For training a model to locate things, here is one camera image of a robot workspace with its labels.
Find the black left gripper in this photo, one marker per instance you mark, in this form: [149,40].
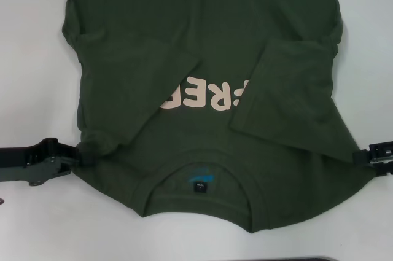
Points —
[21,162]

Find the dark green printed t-shirt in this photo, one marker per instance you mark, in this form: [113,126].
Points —
[184,27]

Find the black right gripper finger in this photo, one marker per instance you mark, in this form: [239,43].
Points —
[377,152]
[383,169]

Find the dark flat object edge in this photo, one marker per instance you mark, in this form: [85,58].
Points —
[299,259]

